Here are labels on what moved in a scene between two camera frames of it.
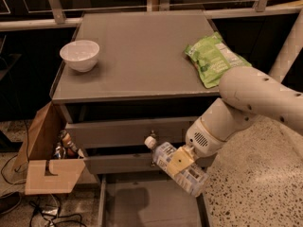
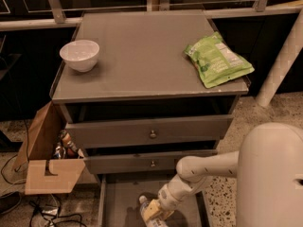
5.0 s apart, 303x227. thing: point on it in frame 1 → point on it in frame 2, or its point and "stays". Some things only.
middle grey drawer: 138,163 stays
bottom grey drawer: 149,200 stays
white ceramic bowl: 80,56 stays
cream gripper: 204,140 → 166,196
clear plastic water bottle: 194,178 → 157,221
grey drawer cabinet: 126,78 stays
